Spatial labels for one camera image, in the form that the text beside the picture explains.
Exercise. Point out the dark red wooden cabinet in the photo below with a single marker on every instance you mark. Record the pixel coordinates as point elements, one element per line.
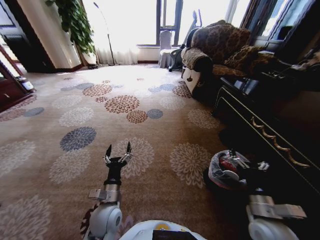
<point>11,90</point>

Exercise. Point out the black exercise machine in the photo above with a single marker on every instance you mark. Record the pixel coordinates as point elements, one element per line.
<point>186,42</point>

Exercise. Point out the brown patterned cushion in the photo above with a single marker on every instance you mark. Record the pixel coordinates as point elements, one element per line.
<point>246,58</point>

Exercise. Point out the white robot front shell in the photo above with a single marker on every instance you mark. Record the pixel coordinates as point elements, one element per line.
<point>165,231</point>

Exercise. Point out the black trash bin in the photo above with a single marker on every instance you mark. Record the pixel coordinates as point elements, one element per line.
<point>212,182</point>

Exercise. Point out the black cabinet with gold trim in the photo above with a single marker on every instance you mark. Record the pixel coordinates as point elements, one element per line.
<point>270,120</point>

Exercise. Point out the red crumpled trash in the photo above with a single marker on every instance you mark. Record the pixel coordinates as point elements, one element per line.
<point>226,163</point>

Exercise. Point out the green leafy plant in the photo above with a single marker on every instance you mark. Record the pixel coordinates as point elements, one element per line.
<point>76,25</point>

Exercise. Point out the dark window frame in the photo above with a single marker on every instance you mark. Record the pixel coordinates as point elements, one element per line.
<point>167,25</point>

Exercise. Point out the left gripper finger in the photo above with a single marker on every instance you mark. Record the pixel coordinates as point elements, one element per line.
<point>108,154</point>
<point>128,153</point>

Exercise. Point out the white covered chair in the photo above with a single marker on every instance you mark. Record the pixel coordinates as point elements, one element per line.
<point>165,50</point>

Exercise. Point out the thin arched floor lamp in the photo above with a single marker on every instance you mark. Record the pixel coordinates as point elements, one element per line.
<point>108,37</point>

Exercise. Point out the white sheer curtain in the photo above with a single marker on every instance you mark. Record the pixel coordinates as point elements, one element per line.
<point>116,53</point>

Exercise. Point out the translucent plastic bin liner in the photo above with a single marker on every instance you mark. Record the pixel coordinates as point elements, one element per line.
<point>220,173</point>

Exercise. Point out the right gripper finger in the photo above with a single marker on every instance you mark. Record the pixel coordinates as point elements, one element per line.
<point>263,166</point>
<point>241,161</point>

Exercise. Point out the brown patterned armchair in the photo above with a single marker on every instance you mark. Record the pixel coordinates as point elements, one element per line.
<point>215,50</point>

